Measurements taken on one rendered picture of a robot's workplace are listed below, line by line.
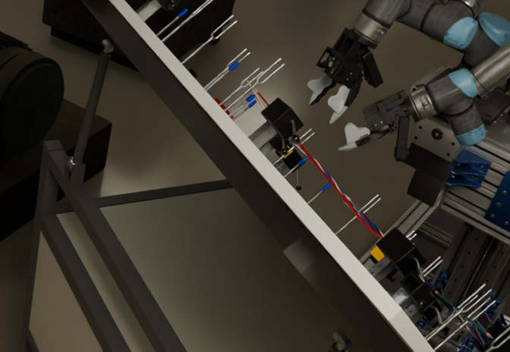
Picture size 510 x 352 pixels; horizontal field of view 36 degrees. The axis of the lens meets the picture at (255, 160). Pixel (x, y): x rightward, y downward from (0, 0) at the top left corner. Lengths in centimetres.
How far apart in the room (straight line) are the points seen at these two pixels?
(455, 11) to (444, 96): 21
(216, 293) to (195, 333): 15
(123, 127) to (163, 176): 42
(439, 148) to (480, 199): 25
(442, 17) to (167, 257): 87
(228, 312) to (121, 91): 254
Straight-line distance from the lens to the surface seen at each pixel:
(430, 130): 231
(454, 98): 197
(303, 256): 93
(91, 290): 188
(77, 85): 428
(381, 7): 181
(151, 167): 373
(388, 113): 199
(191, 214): 216
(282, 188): 92
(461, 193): 249
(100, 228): 174
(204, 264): 201
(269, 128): 129
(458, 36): 187
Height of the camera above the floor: 209
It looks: 32 degrees down
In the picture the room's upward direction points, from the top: 16 degrees clockwise
